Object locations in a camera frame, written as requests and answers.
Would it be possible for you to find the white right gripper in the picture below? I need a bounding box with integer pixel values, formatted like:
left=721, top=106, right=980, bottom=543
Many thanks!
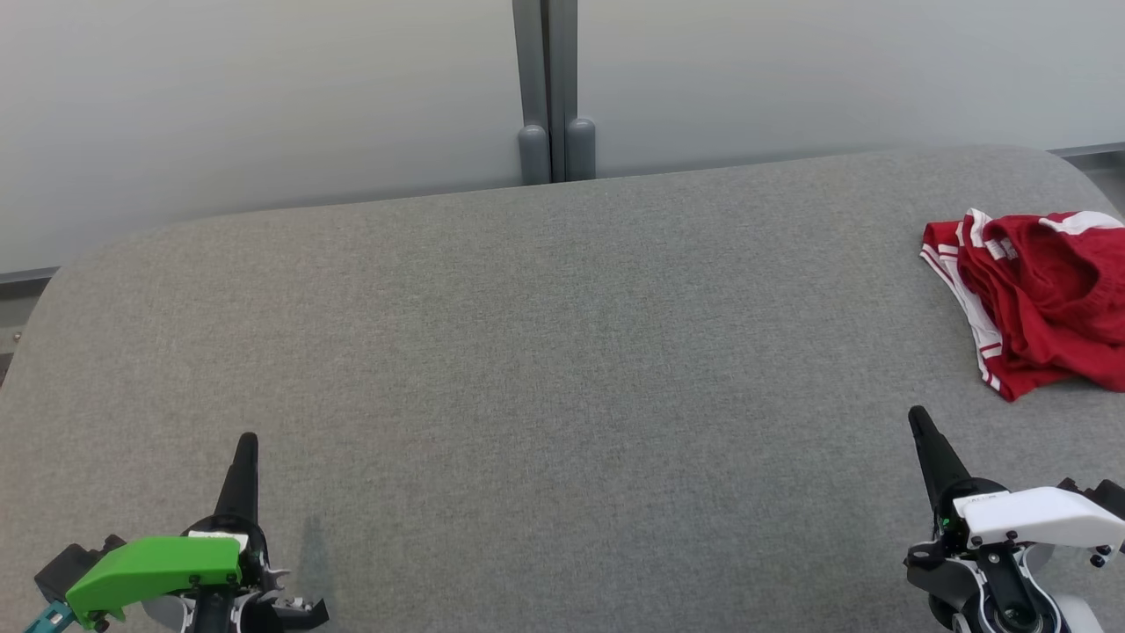
left=908, top=405, right=1125, bottom=551

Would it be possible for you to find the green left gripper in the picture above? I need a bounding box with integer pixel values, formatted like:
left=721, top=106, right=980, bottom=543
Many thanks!
left=66, top=432, right=270, bottom=630

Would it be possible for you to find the red jersey with striped trim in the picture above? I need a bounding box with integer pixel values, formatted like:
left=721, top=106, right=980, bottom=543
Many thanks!
left=920, top=219, right=1073, bottom=404

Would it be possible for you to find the red Bulls garment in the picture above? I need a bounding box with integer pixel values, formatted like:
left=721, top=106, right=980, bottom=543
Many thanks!
left=956, top=208, right=1125, bottom=393

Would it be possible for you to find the grey fabric sofa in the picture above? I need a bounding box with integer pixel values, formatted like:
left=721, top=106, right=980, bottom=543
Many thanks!
left=0, top=145, right=1125, bottom=633

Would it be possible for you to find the teal left camera connector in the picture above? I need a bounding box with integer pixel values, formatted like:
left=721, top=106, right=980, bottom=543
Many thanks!
left=22, top=598, right=76, bottom=633

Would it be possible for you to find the grey metal door frame post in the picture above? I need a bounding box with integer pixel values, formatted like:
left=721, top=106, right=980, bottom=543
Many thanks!
left=512, top=0, right=598, bottom=186

